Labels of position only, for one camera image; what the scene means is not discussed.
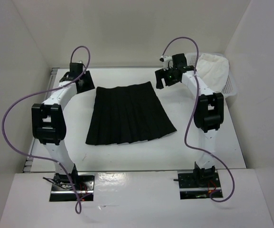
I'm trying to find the aluminium table edge rail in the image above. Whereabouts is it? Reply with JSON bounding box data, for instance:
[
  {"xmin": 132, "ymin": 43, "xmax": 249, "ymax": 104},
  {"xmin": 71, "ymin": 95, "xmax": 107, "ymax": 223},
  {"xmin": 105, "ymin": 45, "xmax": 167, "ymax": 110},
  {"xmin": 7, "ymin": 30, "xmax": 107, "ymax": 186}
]
[{"xmin": 23, "ymin": 67, "xmax": 59, "ymax": 172}]

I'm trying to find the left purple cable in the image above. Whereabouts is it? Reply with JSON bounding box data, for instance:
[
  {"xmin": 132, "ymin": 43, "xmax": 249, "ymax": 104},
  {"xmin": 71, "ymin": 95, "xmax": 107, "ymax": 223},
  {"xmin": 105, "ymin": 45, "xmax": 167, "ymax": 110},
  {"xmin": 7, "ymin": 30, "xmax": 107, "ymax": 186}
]
[{"xmin": 1, "ymin": 46, "xmax": 92, "ymax": 214}]

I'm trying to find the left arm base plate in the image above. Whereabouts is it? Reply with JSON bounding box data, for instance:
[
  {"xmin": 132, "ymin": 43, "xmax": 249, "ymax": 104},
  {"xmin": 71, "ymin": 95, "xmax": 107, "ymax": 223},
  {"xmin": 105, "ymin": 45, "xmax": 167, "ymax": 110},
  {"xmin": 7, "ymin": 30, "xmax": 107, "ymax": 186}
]
[{"xmin": 47, "ymin": 174, "xmax": 94, "ymax": 202}]

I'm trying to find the white skirt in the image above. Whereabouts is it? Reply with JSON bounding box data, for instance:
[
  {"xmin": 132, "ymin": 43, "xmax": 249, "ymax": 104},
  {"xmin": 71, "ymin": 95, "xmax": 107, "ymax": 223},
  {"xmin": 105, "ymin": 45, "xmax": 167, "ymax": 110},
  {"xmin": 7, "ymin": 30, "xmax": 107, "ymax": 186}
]
[{"xmin": 196, "ymin": 53, "xmax": 229, "ymax": 92}]

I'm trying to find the black skirt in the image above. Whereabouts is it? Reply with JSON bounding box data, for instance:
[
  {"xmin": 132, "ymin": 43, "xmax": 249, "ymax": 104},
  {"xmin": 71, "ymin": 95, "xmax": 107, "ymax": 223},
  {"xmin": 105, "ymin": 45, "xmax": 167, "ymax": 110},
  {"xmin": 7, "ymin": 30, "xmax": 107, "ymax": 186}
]
[{"xmin": 85, "ymin": 82, "xmax": 176, "ymax": 145}]

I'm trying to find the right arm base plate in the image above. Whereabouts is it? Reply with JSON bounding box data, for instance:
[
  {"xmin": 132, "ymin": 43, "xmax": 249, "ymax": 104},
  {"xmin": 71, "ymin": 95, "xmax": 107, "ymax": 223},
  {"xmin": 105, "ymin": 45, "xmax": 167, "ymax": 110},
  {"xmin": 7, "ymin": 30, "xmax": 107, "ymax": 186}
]
[{"xmin": 174, "ymin": 171, "xmax": 223, "ymax": 200}]

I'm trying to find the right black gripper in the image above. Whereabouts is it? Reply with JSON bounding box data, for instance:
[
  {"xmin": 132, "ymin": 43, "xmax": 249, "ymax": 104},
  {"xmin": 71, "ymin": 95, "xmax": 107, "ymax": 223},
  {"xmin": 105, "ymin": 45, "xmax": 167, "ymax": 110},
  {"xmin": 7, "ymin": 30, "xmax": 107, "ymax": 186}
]
[{"xmin": 154, "ymin": 66, "xmax": 179, "ymax": 89}]

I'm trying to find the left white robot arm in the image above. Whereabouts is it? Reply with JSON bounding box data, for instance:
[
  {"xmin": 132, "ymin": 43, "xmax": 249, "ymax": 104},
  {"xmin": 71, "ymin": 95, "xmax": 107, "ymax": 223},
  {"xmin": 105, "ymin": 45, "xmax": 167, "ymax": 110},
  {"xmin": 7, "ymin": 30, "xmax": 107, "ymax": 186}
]
[{"xmin": 31, "ymin": 62, "xmax": 95, "ymax": 190}]

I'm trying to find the purple cable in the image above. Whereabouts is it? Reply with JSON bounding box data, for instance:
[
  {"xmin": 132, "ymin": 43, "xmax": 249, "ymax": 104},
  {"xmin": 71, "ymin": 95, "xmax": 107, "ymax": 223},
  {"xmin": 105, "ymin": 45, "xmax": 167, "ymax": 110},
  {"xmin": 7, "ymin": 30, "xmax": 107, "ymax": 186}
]
[
  {"xmin": 1, "ymin": 46, "xmax": 92, "ymax": 214},
  {"xmin": 161, "ymin": 37, "xmax": 235, "ymax": 202}
]

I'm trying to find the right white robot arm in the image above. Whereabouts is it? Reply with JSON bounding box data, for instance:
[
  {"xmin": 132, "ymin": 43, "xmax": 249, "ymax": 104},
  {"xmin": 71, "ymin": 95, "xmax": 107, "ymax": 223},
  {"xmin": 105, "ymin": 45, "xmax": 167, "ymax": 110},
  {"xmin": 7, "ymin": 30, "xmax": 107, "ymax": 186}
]
[{"xmin": 155, "ymin": 53, "xmax": 224, "ymax": 187}]

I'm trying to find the white plastic basket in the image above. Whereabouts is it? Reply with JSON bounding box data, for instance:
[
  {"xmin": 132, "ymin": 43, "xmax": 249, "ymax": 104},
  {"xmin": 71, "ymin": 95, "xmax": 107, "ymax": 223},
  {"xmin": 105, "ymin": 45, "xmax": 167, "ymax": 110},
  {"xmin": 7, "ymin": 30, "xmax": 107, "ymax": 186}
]
[{"xmin": 185, "ymin": 52, "xmax": 237, "ymax": 98}]

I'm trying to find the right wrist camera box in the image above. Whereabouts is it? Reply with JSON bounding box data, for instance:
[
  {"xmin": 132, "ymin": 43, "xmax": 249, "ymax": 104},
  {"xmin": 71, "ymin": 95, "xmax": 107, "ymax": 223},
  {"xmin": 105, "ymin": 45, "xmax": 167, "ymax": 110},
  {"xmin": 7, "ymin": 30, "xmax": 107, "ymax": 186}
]
[{"xmin": 160, "ymin": 55, "xmax": 173, "ymax": 71}]

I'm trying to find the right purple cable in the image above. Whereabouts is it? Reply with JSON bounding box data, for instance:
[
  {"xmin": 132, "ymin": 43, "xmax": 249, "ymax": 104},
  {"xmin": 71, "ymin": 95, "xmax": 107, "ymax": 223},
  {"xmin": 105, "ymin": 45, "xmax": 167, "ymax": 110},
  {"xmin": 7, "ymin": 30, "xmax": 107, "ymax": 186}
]
[{"xmin": 161, "ymin": 37, "xmax": 235, "ymax": 202}]

